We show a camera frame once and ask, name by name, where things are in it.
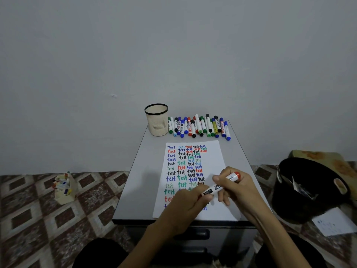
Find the person's left hand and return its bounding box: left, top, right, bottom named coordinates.
left=155, top=184, right=215, bottom=235

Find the person's left leg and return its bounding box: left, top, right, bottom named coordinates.
left=72, top=237, right=132, bottom=268

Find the row of colored markers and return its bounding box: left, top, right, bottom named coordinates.
left=167, top=114, right=231, bottom=141

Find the white paper with colored writing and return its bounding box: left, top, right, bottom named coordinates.
left=152, top=140, right=242, bottom=222

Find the small cream box of pens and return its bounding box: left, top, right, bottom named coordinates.
left=52, top=171, right=77, bottom=205

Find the black plastic bucket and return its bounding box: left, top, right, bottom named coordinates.
left=271, top=157, right=351, bottom=224

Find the beige mesh cup black rim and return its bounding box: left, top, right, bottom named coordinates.
left=144, top=103, right=169, bottom=137

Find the person's right leg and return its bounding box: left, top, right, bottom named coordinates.
left=255, top=233, right=327, bottom=268

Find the person's right forearm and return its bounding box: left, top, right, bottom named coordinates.
left=247, top=206, right=312, bottom=268

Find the red capped white marker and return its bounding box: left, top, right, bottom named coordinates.
left=201, top=172, right=241, bottom=197

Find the grey drawer cabinet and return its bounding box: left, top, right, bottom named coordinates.
left=112, top=119, right=273, bottom=268

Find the yellow floral cushion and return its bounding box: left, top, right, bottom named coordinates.
left=289, top=150, right=357, bottom=201

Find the person's right hand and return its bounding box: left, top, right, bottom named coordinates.
left=212, top=166, right=270, bottom=222

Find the white sheet with faint marks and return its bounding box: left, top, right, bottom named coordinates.
left=312, top=207, right=357, bottom=237

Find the person's leg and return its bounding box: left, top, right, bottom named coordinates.
left=255, top=233, right=327, bottom=268
left=72, top=237, right=132, bottom=268

